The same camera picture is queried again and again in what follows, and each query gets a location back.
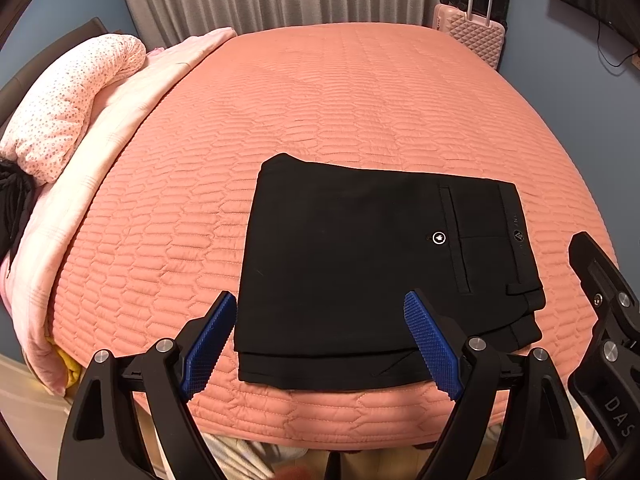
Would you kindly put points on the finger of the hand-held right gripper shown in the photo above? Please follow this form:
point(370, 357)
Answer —
point(600, 280)

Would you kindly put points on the light striped cloth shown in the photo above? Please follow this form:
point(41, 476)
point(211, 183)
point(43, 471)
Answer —
point(260, 460)

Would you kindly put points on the pink quilted bedspread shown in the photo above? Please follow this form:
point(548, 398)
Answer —
point(300, 100)

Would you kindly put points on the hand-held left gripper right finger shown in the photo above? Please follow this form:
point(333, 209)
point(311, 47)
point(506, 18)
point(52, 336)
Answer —
point(432, 347)

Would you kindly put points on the black crumpled garment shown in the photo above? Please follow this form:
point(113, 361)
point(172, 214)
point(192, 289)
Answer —
point(12, 205)

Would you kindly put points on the pink quilted suitcase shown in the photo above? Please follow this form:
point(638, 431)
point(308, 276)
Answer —
point(470, 35)

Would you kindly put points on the pink floral pillow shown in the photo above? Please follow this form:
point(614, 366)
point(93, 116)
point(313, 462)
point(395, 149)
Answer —
point(65, 105)

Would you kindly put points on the grey bed headboard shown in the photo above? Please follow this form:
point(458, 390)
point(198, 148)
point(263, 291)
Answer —
point(30, 70)

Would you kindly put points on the yellow cloth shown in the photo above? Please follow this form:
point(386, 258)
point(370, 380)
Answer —
point(67, 370)

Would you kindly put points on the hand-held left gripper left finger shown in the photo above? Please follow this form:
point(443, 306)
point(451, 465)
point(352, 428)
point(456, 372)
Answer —
point(210, 347)

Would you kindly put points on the light pink blanket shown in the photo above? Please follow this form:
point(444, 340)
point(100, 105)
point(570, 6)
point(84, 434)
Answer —
point(100, 160)

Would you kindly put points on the black pants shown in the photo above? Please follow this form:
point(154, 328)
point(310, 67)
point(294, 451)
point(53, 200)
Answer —
point(350, 260)

